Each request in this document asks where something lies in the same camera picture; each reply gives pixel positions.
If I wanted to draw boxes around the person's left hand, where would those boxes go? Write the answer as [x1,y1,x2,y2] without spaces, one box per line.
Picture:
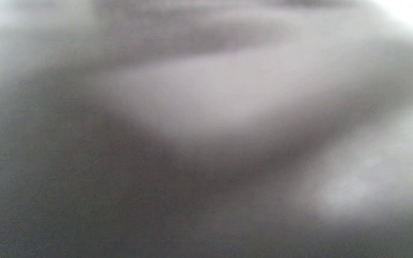
[85,0,375,67]

